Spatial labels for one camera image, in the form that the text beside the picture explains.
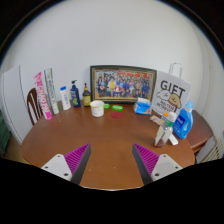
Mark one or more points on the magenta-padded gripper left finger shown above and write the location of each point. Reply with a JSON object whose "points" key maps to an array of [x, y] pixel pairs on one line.
{"points": [[58, 165]]}

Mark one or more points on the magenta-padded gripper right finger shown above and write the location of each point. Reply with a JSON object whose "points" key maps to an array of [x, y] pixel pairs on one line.
{"points": [[165, 165]]}

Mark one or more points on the clear green-labelled plastic bottle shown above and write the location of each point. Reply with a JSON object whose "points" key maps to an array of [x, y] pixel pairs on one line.
{"points": [[162, 135]]}

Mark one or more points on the white remote control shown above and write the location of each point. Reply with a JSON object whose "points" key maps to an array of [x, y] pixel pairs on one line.
{"points": [[174, 140]]}

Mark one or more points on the blue detergent bottle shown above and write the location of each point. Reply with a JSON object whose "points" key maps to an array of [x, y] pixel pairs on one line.
{"points": [[182, 124]]}

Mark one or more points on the pale snack packet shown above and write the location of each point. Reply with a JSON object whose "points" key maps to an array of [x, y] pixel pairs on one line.
{"points": [[156, 120]]}

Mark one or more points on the white radiator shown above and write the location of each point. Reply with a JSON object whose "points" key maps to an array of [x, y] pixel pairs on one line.
{"points": [[213, 152]]}

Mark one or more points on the colourful puzzle cube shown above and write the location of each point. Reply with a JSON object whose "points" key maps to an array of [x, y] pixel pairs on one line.
{"points": [[165, 114]]}

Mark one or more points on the blue tissue pack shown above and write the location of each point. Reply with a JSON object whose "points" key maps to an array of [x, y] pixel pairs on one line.
{"points": [[142, 107]]}

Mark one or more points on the white blue-capped lotion bottle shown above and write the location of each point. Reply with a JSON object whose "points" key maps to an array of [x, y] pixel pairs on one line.
{"points": [[65, 99]]}

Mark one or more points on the white yellow-rimmed cup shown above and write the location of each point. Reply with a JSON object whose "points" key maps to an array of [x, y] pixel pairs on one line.
{"points": [[97, 109]]}

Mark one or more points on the flat round red coaster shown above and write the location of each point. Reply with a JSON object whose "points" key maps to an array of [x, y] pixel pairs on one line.
{"points": [[116, 115]]}

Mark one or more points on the long pink box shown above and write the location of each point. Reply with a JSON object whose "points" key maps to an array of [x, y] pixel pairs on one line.
{"points": [[43, 96]]}

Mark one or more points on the white printed paper bag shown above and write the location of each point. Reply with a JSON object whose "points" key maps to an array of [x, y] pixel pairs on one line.
{"points": [[170, 95]]}

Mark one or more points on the dark blue pump bottle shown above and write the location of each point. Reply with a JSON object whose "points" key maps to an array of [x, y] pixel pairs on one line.
{"points": [[75, 96]]}

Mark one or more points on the amber pump bottle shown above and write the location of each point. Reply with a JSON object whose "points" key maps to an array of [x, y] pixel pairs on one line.
{"points": [[86, 98]]}

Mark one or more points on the long green-white box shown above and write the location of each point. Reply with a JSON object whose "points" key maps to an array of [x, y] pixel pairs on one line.
{"points": [[51, 91]]}

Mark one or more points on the small green pack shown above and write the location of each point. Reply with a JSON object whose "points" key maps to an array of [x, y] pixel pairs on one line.
{"points": [[117, 107], [106, 106]]}

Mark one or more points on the framed group photo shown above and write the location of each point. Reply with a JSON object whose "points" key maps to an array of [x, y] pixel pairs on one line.
{"points": [[123, 84]]}

